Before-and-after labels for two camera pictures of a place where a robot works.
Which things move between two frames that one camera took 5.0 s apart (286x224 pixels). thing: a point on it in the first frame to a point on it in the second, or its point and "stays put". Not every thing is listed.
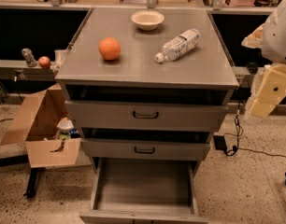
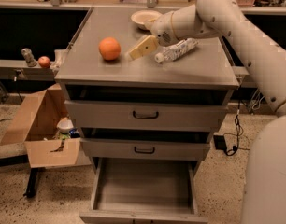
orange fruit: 109,49 stays put
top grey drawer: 143,116 stays put
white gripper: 278,39 to 163,29
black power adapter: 220,142 stays put
